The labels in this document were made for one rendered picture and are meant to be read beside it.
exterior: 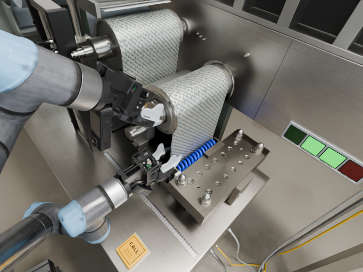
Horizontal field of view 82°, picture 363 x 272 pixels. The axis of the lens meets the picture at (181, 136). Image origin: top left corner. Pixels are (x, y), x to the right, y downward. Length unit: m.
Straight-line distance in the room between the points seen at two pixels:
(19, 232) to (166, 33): 0.66
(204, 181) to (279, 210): 1.40
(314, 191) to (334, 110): 1.72
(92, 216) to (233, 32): 0.67
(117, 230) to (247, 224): 1.29
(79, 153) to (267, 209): 1.57
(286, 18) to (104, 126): 0.54
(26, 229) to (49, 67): 0.40
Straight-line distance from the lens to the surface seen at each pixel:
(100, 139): 0.45
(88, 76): 0.37
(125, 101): 0.43
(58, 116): 1.18
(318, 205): 2.30
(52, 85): 0.34
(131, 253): 0.73
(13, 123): 0.39
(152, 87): 0.57
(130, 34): 0.68
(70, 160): 0.97
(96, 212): 0.56
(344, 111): 0.70
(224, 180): 0.74
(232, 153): 0.82
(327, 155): 0.77
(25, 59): 0.32
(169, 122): 0.57
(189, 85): 0.60
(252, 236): 1.86
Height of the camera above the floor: 1.63
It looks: 47 degrees down
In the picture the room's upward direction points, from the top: 9 degrees clockwise
